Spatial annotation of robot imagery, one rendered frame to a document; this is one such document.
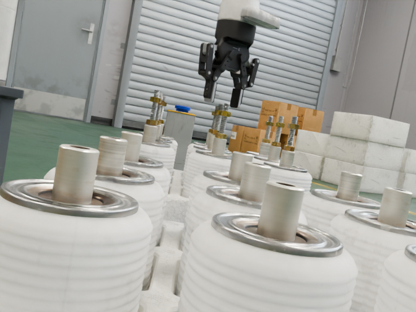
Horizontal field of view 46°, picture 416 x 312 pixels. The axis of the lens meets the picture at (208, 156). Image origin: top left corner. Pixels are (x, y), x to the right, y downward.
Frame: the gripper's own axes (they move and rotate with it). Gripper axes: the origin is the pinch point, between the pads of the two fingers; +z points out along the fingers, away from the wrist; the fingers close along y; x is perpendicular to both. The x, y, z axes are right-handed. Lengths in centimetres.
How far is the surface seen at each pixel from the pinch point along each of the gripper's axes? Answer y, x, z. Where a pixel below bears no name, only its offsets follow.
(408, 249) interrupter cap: 35, 56, 10
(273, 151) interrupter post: -8.3, 7.8, 8.2
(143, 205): 43, 40, 12
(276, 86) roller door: -477, -407, -60
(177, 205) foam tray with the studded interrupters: 16.2, 11.8, 18.4
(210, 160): 11.1, 11.7, 10.8
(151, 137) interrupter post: 16.7, 2.8, 9.1
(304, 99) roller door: -531, -393, -52
